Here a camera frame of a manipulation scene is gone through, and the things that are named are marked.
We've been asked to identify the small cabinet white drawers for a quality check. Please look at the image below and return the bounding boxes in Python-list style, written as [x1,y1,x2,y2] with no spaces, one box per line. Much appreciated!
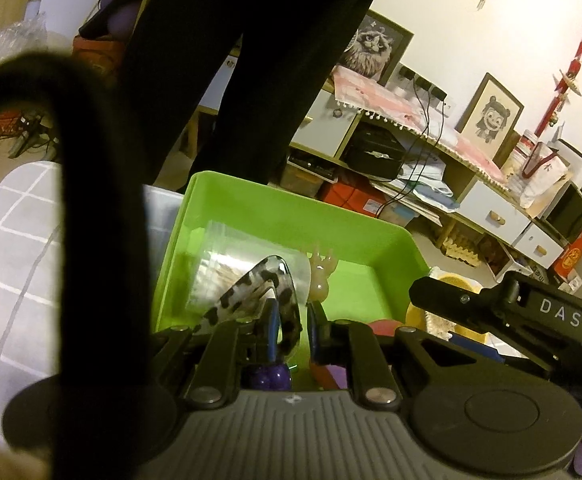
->
[441,179,566,271]

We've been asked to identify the black appliance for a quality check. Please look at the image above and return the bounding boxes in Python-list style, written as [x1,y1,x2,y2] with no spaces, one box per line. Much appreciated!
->
[543,184,582,243]

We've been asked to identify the stack of papers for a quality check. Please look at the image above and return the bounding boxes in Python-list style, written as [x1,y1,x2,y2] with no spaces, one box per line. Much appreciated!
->
[371,160,459,221]

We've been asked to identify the red basket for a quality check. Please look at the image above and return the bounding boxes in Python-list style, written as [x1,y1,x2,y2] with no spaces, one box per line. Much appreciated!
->
[0,112,52,158]

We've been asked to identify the clear plastic bag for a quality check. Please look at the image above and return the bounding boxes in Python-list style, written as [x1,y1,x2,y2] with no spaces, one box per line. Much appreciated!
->
[0,14,48,68]

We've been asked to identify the pink toy figure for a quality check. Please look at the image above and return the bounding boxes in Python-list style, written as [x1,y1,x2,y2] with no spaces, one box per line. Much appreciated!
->
[311,318,408,391]

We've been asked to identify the purple round item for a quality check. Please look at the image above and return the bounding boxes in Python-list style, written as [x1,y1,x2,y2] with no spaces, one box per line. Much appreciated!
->
[78,0,152,41]

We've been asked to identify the orange cardboard box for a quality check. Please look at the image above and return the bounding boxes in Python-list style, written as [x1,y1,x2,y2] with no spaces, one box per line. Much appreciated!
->
[319,181,372,217]

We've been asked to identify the framed raccoon picture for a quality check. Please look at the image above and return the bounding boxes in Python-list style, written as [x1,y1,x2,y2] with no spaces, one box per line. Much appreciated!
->
[338,9,415,87]

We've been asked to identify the yellow toy pot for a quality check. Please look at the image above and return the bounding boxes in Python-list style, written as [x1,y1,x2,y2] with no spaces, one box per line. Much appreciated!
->
[405,272,486,346]

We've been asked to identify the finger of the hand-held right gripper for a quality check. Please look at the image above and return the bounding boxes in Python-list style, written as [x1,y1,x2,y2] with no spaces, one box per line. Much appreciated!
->
[409,276,510,334]

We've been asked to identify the person's black clothing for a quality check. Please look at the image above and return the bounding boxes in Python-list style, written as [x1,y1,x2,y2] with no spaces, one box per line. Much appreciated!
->
[121,0,402,196]

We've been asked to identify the white paper bag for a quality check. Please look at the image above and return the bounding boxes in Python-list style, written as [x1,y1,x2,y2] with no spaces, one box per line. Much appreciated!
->
[520,141,569,211]

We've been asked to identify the black box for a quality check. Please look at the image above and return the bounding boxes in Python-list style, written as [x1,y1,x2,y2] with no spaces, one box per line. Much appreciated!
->
[345,124,405,181]

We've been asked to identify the framed cartoon girl picture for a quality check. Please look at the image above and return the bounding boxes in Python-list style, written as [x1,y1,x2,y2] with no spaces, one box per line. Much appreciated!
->
[455,73,525,162]

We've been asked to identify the red printed box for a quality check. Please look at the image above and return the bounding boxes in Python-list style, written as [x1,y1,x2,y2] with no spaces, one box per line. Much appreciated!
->
[552,229,582,283]

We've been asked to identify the spotted hair claw clip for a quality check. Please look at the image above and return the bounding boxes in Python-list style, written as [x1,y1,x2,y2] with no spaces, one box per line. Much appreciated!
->
[191,255,304,363]

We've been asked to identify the orange snack bag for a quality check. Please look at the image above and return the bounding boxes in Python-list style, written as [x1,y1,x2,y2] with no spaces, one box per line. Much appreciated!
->
[72,35,127,78]

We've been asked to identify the green plastic box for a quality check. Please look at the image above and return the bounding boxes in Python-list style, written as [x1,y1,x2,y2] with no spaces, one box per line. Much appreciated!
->
[150,171,431,391]

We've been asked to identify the translucent beige toy hand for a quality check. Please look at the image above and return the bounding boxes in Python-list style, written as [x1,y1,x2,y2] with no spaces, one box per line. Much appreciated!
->
[303,241,337,303]

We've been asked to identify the clear cotton swab jar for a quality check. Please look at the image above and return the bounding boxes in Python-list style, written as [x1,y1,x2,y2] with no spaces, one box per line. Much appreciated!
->
[183,220,312,318]

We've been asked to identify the pink fringed cloth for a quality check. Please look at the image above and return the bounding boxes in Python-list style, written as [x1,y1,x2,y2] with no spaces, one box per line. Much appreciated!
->
[332,67,510,183]

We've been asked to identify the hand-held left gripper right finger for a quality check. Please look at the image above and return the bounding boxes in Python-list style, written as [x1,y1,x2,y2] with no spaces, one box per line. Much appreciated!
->
[307,302,472,407]

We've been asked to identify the black wrist strap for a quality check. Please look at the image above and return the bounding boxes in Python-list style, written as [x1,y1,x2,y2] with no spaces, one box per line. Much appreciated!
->
[0,52,154,480]

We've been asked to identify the purple toy grapes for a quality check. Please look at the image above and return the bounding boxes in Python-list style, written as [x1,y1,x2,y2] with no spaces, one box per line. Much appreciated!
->
[241,360,292,392]

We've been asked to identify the egg tray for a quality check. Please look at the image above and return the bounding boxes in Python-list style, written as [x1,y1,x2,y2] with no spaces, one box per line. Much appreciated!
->
[440,227,479,267]

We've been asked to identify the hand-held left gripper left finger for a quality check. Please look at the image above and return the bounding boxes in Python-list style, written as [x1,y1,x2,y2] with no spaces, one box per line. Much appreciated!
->
[151,297,280,407]

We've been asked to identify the long red hanging decoration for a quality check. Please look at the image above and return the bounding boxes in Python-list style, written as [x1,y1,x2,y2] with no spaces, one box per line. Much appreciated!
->
[536,0,582,136]

